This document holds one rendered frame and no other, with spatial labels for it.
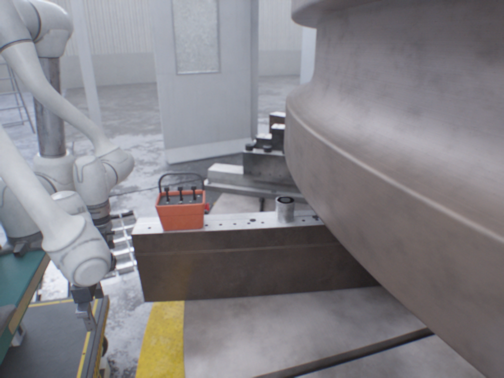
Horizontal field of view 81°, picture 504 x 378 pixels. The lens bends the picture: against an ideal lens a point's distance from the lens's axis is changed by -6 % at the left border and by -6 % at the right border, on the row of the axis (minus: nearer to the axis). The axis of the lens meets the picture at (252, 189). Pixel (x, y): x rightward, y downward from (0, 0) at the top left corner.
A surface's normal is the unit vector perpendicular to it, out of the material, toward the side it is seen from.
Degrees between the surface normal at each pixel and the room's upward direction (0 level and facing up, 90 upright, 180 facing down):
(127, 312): 0
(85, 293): 90
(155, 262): 90
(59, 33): 105
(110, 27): 90
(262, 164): 90
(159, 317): 0
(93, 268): 98
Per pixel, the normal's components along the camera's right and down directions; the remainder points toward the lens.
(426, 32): -0.96, 0.11
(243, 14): 0.46, 0.37
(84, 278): 0.71, 0.41
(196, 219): 0.12, 0.52
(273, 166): -0.29, 0.40
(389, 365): 0.00, -0.91
